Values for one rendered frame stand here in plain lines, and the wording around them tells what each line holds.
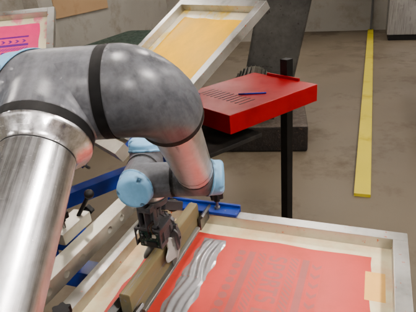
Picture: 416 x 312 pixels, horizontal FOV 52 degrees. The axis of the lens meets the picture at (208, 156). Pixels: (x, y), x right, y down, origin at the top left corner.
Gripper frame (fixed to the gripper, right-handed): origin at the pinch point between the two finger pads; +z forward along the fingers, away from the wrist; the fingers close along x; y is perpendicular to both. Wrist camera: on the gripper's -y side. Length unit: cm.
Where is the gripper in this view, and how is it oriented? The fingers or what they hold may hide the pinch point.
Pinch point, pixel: (166, 257)
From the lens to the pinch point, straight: 116.9
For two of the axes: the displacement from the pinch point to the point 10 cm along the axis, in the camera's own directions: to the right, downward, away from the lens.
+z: 0.8, 9.1, 4.1
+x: 9.3, 0.8, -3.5
